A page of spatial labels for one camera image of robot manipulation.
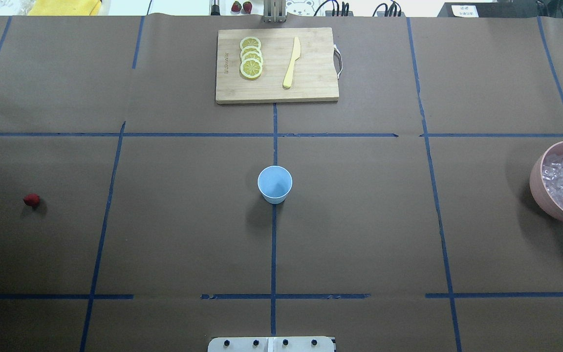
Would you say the red strawberry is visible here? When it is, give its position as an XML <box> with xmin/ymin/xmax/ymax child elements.
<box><xmin>23</xmin><ymin>193</ymin><xmax>41</xmax><ymax>208</ymax></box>

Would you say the lemon slice nearest handle end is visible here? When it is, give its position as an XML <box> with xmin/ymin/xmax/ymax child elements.
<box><xmin>239</xmin><ymin>36</ymin><xmax>261</xmax><ymax>50</ymax></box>

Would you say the bear sticker card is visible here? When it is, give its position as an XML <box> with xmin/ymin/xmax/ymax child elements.
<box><xmin>285</xmin><ymin>0</ymin><xmax>317</xmax><ymax>16</ymax></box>

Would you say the spare strawberry left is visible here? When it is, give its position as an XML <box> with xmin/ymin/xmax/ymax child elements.
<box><xmin>231</xmin><ymin>0</ymin><xmax>243</xmax><ymax>13</ymax></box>

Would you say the yellow cloth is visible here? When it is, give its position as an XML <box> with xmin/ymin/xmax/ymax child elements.
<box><xmin>28</xmin><ymin>0</ymin><xmax>103</xmax><ymax>16</ymax></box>

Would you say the yellow plastic knife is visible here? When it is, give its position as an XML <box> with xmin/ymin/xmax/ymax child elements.
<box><xmin>283</xmin><ymin>36</ymin><xmax>302</xmax><ymax>89</ymax></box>

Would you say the spare strawberry right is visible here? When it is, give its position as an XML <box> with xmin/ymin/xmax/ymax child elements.
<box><xmin>242</xmin><ymin>1</ymin><xmax>253</xmax><ymax>14</ymax></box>

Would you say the bamboo cutting board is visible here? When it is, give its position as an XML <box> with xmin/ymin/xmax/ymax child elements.
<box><xmin>216</xmin><ymin>27</ymin><xmax>339</xmax><ymax>104</ymax></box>

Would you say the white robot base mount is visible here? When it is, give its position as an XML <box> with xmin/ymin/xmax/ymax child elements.
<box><xmin>207</xmin><ymin>336</ymin><xmax>337</xmax><ymax>352</ymax></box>

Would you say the spare strawberry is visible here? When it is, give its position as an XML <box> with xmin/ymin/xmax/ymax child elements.
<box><xmin>231</xmin><ymin>0</ymin><xmax>243</xmax><ymax>13</ymax></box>
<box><xmin>242</xmin><ymin>1</ymin><xmax>253</xmax><ymax>14</ymax></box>

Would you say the black power adapter box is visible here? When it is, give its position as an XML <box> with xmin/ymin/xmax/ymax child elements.
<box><xmin>436</xmin><ymin>2</ymin><xmax>494</xmax><ymax>18</ymax></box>

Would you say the aluminium frame post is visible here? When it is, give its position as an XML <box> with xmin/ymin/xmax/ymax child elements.
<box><xmin>263</xmin><ymin>0</ymin><xmax>287</xmax><ymax>23</ymax></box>

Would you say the light blue plastic cup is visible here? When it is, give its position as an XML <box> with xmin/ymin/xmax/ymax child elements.
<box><xmin>257</xmin><ymin>165</ymin><xmax>293</xmax><ymax>205</ymax></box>

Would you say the lemon slice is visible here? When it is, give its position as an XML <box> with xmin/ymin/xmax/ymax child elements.
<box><xmin>240</xmin><ymin>46</ymin><xmax>263</xmax><ymax>61</ymax></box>
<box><xmin>240</xmin><ymin>61</ymin><xmax>263</xmax><ymax>80</ymax></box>
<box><xmin>241</xmin><ymin>51</ymin><xmax>263</xmax><ymax>66</ymax></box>

